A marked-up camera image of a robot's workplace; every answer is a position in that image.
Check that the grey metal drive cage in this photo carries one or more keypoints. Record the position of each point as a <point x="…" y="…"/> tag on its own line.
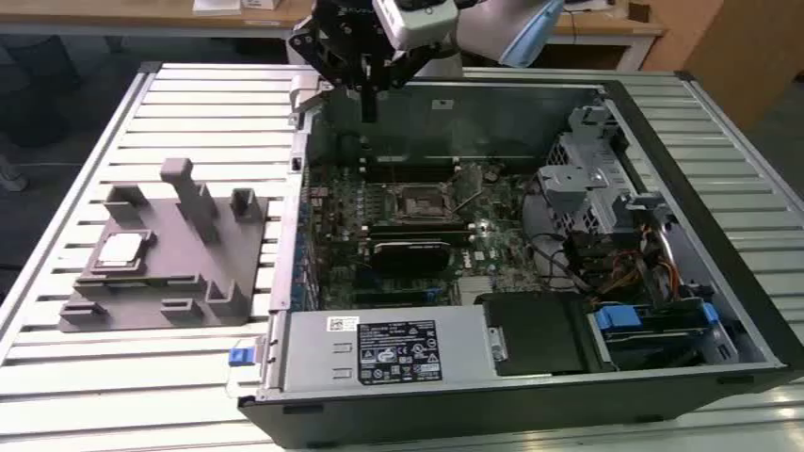
<point x="568" y="186"/>

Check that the black RAM slot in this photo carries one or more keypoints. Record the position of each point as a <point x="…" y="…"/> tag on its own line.
<point x="414" y="167"/>
<point x="414" y="179"/>
<point x="414" y="172"/>
<point x="417" y="238"/>
<point x="417" y="229"/>
<point x="414" y="162"/>

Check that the white box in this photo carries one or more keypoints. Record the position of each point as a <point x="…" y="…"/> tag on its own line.
<point x="216" y="5"/>

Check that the silver CPU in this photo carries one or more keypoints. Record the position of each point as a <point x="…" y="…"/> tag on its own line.
<point x="122" y="249"/>

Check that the grey plastic bracket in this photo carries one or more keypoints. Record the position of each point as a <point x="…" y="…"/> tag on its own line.
<point x="640" y="201"/>

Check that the black power supply label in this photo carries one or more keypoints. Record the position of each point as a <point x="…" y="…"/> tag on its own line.
<point x="398" y="350"/>

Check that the small black box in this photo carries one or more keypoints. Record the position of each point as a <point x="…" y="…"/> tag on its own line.
<point x="638" y="11"/>

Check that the black expansion slot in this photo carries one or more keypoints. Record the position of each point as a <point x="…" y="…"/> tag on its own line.
<point x="385" y="298"/>

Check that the silver curved bar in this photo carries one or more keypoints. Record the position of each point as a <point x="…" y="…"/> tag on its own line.
<point x="670" y="245"/>

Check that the green RAM stick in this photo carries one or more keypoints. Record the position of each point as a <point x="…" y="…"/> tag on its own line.
<point x="137" y="284"/>

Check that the dark office chair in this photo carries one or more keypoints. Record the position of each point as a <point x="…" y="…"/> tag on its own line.
<point x="37" y="94"/>

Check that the black open PC case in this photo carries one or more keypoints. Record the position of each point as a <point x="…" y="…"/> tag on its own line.
<point x="440" y="424"/>

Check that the wooden cabinet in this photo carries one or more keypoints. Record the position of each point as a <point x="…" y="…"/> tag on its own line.
<point x="741" y="56"/>

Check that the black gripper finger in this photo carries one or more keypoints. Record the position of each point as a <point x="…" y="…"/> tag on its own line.
<point x="408" y="66"/>
<point x="313" y="47"/>

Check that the silver chipset heatsink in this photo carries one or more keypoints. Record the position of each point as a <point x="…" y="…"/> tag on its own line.
<point x="474" y="289"/>

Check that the grey power supply unit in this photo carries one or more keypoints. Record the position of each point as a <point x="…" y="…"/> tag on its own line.
<point x="301" y="353"/>

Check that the grey parts rack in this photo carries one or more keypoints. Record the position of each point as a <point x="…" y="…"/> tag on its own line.
<point x="181" y="263"/>

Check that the green motherboard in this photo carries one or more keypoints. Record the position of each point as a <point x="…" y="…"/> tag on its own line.
<point x="502" y="221"/>

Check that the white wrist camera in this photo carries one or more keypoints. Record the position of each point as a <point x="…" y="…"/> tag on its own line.
<point x="420" y="23"/>

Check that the black optical drive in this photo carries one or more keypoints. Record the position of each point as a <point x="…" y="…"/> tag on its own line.
<point x="540" y="329"/>

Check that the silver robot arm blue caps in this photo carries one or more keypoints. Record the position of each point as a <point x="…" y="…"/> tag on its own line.
<point x="480" y="28"/>

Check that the CPU socket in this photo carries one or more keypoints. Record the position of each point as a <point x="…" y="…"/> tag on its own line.
<point x="414" y="202"/>

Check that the blue case latch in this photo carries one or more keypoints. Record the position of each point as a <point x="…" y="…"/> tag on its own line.
<point x="241" y="356"/>

